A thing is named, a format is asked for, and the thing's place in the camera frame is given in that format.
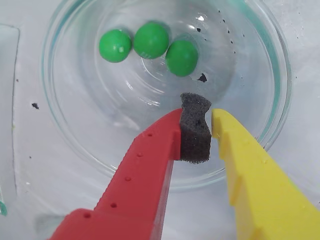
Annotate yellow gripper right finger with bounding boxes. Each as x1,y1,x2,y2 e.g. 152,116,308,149
211,107,320,240

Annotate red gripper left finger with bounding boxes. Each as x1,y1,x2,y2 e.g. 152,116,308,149
48,91,213,240

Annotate green ball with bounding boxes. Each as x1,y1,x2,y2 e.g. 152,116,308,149
98,29,133,63
133,21,170,60
164,39,199,77

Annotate clear glass bowl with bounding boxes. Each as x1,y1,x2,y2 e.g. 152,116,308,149
41,0,293,193

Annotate white tablecloth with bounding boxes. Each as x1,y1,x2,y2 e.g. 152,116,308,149
0,0,320,240

